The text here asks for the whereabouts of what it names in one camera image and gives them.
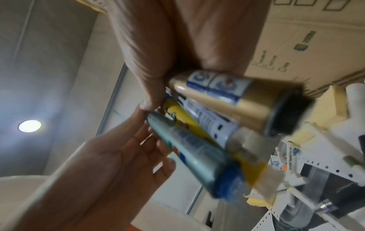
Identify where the person's right hand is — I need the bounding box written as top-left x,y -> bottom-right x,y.
105,0 -> 272,112

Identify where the person's left hand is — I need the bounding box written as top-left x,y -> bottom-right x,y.
73,106 -> 178,211

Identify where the teal tube with blue cap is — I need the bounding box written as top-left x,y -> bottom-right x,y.
146,112 -> 249,201

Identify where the yellow tube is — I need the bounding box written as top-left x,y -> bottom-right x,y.
161,98 -> 284,201

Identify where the white tube with clear cap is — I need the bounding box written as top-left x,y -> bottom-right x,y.
171,91 -> 267,166

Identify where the gold tube with black cap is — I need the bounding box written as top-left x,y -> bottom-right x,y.
167,70 -> 316,137

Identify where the person's left forearm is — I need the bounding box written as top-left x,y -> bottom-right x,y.
11,149 -> 141,231

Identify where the round ceiling light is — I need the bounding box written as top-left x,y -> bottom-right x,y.
17,119 -> 43,133

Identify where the large cardboard box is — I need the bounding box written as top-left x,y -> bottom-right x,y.
244,0 -> 365,98

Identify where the white marker pen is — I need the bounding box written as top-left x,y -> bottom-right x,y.
286,140 -> 300,177

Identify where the white perforated metal shelf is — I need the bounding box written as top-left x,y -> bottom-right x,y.
251,126 -> 365,231

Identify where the white pen with green tip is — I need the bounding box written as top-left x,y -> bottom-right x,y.
284,180 -> 324,211

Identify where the green capped marker pen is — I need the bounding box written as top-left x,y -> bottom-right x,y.
343,155 -> 365,173

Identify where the small silver cylinder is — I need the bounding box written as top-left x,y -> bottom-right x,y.
319,200 -> 340,213

